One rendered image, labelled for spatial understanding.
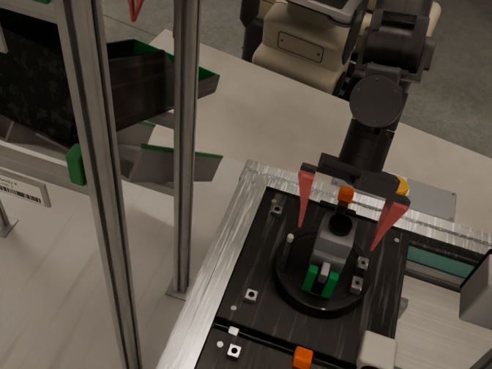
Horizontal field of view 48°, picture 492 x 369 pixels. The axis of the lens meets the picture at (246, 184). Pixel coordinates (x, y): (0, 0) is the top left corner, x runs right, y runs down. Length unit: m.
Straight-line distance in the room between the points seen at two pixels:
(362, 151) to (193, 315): 0.31
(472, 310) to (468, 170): 0.66
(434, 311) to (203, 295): 0.36
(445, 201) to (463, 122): 1.77
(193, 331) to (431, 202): 0.46
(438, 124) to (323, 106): 1.49
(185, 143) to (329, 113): 0.64
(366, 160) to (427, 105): 2.07
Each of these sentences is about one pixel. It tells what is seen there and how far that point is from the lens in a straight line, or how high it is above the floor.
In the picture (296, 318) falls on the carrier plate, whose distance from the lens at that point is 0.77.
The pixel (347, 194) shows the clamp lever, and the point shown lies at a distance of 0.78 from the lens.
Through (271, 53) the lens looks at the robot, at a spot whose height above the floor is 0.80.
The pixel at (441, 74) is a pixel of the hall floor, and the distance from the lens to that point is 2.97.
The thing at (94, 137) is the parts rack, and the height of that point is 1.38.
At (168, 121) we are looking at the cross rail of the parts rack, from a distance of 0.61.
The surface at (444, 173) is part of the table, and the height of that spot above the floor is 0.86.
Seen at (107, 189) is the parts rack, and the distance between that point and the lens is 0.43.
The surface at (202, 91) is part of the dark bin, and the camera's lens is 0.67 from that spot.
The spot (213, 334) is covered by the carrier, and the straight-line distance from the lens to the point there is 0.75.
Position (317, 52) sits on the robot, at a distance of 1.39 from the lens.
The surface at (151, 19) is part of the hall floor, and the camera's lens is 2.96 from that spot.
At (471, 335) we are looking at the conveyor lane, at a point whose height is 0.92.
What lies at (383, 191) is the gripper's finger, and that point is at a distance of 0.69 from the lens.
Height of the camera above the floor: 1.65
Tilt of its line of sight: 50 degrees down
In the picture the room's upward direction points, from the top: 9 degrees clockwise
